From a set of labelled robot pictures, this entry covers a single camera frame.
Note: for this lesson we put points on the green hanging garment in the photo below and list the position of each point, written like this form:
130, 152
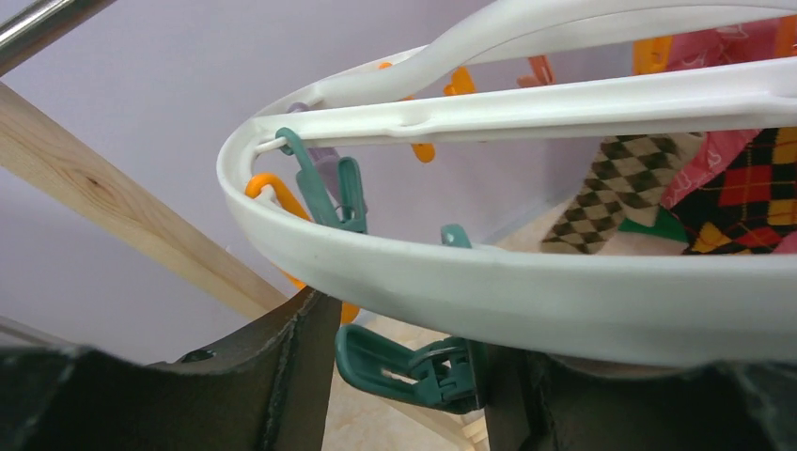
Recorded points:
666, 226

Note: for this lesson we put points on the light wooden clothes rack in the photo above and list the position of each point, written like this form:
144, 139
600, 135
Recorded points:
41, 152

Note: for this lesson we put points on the teal clip on ring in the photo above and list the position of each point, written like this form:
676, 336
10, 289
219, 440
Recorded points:
331, 185

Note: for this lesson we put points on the dark red argyle sock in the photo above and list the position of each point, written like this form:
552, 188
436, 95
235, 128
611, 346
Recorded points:
750, 207

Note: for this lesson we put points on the teal plastic clothes clip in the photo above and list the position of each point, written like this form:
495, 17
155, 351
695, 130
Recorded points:
447, 375

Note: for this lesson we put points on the orange plastic clothes clip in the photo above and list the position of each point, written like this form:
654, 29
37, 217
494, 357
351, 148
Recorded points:
288, 202

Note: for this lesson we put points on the argyle brown cream sock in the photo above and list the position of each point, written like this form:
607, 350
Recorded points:
626, 181

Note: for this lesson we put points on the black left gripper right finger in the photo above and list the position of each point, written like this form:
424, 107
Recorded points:
538, 401

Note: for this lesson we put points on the pink patterned hanging garment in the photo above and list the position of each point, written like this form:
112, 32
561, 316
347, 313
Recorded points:
731, 113

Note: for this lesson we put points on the white round clip hanger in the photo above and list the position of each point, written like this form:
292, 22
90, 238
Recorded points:
671, 311

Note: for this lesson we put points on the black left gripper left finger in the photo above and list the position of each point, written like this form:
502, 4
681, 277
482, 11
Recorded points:
264, 387

